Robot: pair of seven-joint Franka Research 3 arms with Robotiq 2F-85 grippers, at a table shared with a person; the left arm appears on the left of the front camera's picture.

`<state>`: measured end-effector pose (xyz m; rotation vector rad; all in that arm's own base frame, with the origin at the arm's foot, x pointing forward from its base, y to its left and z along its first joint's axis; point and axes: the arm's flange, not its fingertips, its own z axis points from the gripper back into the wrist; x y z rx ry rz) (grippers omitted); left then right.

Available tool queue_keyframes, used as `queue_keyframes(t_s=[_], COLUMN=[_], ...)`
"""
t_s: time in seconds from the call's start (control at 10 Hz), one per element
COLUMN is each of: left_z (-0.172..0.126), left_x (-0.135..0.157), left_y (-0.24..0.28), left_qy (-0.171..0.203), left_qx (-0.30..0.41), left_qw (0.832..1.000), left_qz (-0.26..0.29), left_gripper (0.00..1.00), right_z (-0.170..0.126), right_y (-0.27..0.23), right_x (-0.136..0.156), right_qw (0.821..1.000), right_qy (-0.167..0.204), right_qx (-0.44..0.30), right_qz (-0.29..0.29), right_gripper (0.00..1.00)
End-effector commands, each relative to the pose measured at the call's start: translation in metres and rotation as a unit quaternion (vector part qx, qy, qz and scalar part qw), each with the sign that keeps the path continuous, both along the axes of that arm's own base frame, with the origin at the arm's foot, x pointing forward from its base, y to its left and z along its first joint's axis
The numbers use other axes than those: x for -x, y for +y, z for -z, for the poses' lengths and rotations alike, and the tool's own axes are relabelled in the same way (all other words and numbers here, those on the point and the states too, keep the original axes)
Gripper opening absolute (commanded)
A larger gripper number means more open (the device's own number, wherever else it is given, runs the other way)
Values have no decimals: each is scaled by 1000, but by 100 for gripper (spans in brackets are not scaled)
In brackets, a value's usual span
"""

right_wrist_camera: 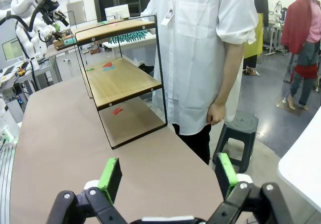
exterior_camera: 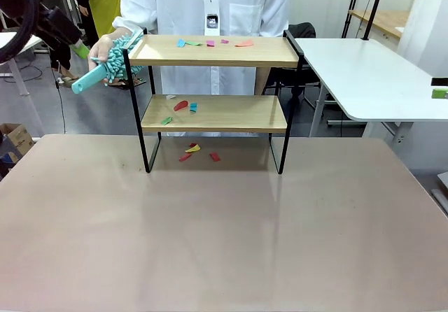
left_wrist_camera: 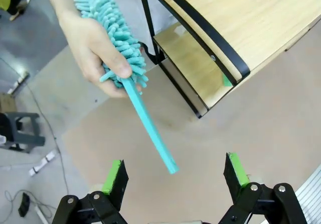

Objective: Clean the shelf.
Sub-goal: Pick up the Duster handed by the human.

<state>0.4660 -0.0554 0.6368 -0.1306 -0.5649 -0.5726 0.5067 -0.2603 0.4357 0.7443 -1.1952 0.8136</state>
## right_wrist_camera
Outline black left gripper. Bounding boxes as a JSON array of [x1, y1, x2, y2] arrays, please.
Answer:
[[37, 0, 70, 42]]

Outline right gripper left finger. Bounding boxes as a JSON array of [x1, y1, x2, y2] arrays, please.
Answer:
[[47, 157, 130, 224]]

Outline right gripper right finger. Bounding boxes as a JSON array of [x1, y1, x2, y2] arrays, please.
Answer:
[[206, 152, 294, 224]]

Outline teal microfibre duster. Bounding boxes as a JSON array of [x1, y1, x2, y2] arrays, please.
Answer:
[[64, 29, 149, 45]]

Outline person's left forearm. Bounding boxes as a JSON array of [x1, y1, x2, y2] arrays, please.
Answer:
[[212, 40, 245, 107]]

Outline person's left hand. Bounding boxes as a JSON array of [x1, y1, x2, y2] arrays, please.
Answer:
[[207, 102, 228, 126]]

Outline brown wooden block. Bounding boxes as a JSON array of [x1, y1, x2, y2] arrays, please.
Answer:
[[53, 39, 76, 51]]

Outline person's black trousers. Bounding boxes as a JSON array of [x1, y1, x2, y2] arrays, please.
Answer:
[[172, 123, 211, 166]]

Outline black plastic stool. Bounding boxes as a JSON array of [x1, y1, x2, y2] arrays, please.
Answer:
[[212, 109, 259, 174]]

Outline monitor with green screen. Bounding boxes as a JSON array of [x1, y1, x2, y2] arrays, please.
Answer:
[[2, 38, 25, 62]]

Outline white computer monitor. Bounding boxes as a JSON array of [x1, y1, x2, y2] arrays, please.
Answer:
[[104, 4, 130, 21]]

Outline black electronics box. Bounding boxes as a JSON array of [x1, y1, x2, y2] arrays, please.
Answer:
[[13, 82, 25, 94]]

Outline aluminium profile rails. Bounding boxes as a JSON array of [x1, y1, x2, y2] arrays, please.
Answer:
[[0, 143, 17, 224]]

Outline white name badge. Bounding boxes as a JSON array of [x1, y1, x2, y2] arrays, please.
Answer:
[[160, 8, 174, 26]]

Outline person's white shirt torso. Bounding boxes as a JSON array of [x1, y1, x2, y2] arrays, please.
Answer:
[[140, 0, 259, 136]]

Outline person in yellow apron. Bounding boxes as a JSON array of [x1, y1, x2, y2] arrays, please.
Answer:
[[244, 0, 269, 76]]

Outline mannequin in red garments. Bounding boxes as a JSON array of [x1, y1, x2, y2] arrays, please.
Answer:
[[280, 0, 321, 110]]

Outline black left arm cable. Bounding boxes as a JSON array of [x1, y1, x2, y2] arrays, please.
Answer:
[[0, 0, 50, 91]]

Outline grey aluminium frame stand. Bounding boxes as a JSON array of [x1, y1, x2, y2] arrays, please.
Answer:
[[30, 57, 63, 91]]

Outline two-tier wooden shelf black frame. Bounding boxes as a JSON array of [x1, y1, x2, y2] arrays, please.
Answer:
[[67, 10, 168, 150]]

